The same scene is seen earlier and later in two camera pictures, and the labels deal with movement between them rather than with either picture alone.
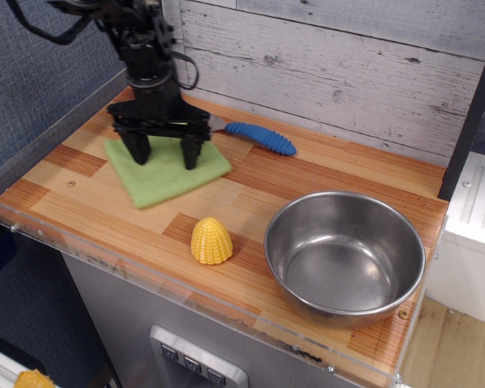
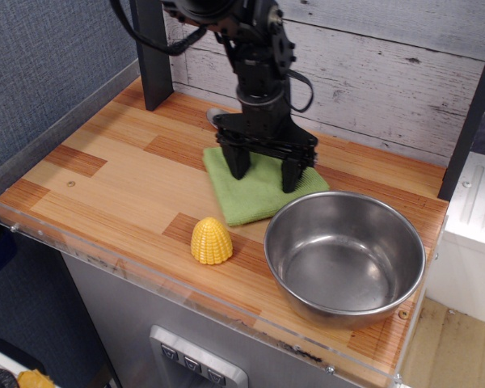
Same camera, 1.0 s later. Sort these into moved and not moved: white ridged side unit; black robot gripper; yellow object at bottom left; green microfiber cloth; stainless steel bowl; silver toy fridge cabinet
Moved: black robot gripper; green microfiber cloth
Not moved: silver toy fridge cabinet; stainless steel bowl; white ridged side unit; yellow object at bottom left
